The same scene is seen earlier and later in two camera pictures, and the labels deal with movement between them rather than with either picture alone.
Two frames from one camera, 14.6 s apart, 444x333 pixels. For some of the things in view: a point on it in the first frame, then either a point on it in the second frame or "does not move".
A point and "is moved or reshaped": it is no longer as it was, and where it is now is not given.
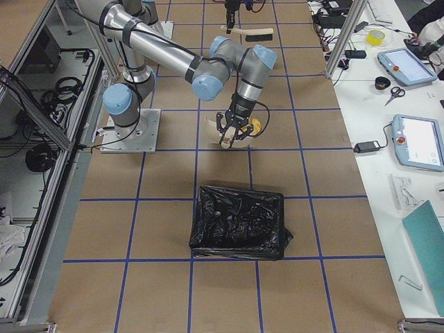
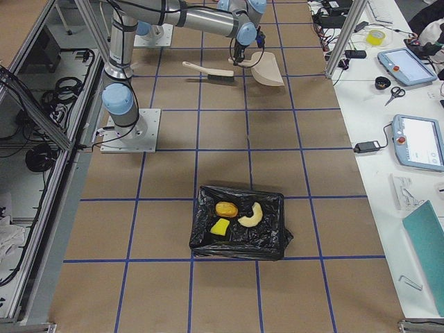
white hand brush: [257, 35] is moved or reshaped
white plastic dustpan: [227, 140] is moved or reshaped
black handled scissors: [395, 92] does not move
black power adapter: [366, 147] does not move
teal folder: [427, 229] does not move
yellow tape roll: [374, 37] does not move
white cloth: [11, 236] does not move
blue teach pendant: [406, 66] does not move
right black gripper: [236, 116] to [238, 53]
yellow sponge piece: [257, 127] to [220, 227]
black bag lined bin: [239, 223] does not move
